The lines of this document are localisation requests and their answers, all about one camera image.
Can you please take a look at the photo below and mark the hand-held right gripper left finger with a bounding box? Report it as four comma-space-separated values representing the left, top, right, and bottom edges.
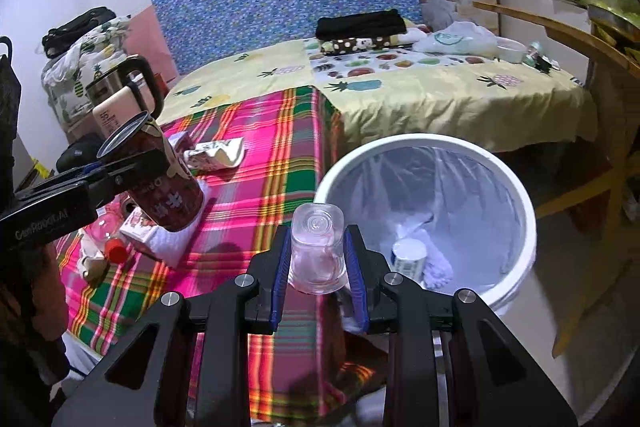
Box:
52, 227, 292, 427

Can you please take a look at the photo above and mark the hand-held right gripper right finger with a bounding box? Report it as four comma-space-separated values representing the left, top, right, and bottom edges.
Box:
345, 224, 581, 427

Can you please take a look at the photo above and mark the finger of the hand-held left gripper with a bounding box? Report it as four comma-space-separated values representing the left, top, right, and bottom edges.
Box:
95, 149, 173, 206

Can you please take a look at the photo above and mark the red drink can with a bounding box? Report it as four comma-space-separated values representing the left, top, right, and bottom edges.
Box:
97, 111, 205, 233

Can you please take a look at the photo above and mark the clear plastic cup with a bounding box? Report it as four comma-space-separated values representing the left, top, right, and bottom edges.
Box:
290, 203, 348, 295

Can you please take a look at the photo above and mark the white paper tissue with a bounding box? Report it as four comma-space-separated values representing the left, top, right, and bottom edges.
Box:
145, 179, 213, 269

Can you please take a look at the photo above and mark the printed carton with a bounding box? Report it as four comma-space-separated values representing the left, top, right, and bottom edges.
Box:
182, 139, 246, 170

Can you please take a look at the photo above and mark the white trash bin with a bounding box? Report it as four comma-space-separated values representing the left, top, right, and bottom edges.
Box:
314, 133, 538, 313

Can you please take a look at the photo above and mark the person's left forearm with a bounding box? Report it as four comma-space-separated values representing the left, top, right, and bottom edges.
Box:
0, 232, 71, 388

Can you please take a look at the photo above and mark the small white cup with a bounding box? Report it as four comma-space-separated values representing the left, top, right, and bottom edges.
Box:
391, 238, 428, 283

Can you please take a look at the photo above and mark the brown box with label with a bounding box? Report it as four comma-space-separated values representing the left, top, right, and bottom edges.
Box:
119, 209, 161, 253

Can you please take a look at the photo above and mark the black case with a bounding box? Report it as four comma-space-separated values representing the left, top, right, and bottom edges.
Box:
55, 134, 107, 175

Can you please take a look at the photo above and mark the beige box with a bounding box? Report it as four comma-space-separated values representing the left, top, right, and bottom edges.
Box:
92, 86, 151, 138

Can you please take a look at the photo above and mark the red-capped plastic bottle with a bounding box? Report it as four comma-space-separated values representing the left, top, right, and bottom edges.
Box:
80, 214, 128, 265

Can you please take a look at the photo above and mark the plaid pink green cloth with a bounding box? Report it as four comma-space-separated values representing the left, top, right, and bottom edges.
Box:
55, 86, 391, 423

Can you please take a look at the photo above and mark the pineapple print bundle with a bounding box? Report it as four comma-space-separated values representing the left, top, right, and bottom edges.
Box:
41, 14, 136, 130

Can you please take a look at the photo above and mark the black bag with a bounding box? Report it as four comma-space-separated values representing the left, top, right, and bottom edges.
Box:
41, 7, 117, 60

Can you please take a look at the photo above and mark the yellow pineapple bedsheet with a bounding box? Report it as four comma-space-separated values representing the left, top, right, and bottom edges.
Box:
159, 38, 598, 152

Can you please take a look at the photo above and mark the fruit print cloth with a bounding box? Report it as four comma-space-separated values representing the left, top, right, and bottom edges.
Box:
304, 42, 458, 82

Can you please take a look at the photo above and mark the brown polka dot cloth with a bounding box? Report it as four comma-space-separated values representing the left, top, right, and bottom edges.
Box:
320, 34, 401, 55

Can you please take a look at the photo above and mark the black folded cloth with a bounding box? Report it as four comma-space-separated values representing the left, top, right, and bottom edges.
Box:
316, 9, 407, 42

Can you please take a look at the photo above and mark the white plastic bag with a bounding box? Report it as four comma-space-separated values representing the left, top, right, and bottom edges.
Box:
415, 21, 498, 56

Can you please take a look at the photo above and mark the white bowl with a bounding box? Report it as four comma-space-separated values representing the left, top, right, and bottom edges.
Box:
495, 39, 526, 64

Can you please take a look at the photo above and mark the steel kettle with black handle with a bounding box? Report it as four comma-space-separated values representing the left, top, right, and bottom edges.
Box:
85, 55, 166, 122

